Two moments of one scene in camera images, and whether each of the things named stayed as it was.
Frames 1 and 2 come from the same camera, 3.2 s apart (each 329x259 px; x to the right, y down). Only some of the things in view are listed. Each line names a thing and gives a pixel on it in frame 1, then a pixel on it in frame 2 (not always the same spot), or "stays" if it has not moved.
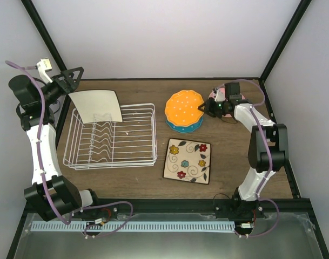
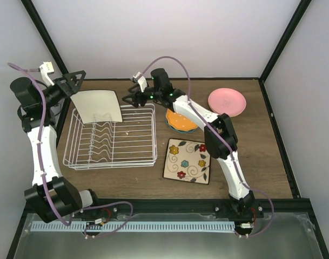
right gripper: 208,109 → 136,96
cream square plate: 95,106 stays
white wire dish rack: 131,143 stays
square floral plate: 187,160 stays
